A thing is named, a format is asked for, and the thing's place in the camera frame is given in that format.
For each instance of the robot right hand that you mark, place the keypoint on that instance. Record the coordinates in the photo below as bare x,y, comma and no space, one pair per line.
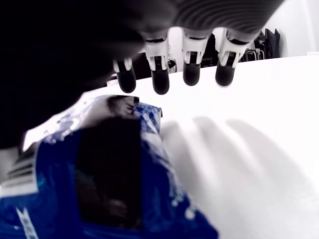
62,49

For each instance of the person in black hoodie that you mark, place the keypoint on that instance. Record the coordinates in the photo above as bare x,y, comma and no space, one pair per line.
210,49

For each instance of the blue Oreo packet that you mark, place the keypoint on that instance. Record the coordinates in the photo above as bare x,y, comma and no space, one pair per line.
159,174

